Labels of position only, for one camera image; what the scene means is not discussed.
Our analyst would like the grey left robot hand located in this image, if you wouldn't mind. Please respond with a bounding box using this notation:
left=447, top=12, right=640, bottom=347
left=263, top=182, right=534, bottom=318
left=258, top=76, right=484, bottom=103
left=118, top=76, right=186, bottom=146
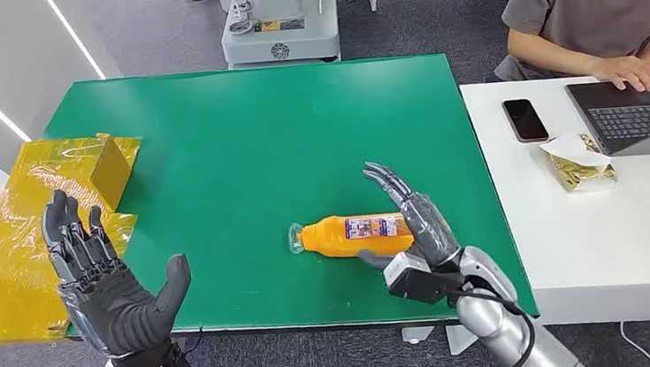
left=37, top=178, right=200, bottom=366

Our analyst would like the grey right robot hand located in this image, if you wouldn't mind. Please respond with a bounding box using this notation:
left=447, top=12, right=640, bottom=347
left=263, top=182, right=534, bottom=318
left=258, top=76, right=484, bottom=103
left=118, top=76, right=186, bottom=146
left=349, top=154, right=464, bottom=276

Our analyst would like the orange labelled plastic bottle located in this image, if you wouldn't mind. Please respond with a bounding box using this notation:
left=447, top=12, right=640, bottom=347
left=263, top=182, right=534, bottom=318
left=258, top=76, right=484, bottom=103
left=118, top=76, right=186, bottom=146
left=286, top=208, right=417, bottom=264

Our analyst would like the yellow taped cardboard box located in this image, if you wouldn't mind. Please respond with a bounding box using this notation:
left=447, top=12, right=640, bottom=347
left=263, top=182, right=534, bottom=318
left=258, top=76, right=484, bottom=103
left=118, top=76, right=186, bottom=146
left=0, top=128, right=160, bottom=348

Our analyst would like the black smartphone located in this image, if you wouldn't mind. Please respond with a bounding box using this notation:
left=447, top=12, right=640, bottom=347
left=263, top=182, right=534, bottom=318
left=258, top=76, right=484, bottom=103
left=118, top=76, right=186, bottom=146
left=501, top=96, right=550, bottom=147

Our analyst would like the gold snack bag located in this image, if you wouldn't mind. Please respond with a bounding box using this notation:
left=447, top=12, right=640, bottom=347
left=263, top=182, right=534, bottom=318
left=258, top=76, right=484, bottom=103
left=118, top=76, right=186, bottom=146
left=539, top=129, right=619, bottom=196

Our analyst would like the white desk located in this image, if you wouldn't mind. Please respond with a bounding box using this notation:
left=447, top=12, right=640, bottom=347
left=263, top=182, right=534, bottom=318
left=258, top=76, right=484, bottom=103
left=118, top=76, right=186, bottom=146
left=459, top=68, right=650, bottom=340

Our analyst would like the green topped table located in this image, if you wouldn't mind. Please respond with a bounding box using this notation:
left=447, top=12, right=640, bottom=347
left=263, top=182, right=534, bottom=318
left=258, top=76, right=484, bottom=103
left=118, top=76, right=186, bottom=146
left=40, top=42, right=541, bottom=360

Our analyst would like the dark grey laptop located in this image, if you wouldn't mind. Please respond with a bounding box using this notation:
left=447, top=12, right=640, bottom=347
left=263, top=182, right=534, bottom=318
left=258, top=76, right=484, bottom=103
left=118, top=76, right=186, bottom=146
left=563, top=77, right=650, bottom=164

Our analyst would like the grey machine base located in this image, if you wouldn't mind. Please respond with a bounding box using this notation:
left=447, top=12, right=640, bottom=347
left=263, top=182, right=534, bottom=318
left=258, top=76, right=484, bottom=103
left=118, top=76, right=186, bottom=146
left=217, top=0, right=345, bottom=73

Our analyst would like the person's hand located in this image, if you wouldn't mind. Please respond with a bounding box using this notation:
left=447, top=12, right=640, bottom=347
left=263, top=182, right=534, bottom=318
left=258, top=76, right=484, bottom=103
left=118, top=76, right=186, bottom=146
left=586, top=52, right=650, bottom=98

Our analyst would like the person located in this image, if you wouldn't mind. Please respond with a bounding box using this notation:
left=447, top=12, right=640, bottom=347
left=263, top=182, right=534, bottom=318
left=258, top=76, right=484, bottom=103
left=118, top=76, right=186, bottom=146
left=487, top=0, right=650, bottom=106

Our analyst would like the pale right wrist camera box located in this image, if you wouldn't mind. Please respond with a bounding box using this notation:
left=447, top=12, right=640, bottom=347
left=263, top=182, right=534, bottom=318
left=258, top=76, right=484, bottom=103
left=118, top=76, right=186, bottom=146
left=381, top=246, right=469, bottom=310

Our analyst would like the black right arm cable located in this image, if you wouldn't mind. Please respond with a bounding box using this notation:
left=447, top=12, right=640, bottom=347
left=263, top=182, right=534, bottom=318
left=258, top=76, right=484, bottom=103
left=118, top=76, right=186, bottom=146
left=448, top=281, right=539, bottom=367

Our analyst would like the white floor cable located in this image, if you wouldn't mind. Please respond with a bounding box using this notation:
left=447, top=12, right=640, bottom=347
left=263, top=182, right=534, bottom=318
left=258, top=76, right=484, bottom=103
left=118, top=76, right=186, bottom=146
left=618, top=319, right=650, bottom=367

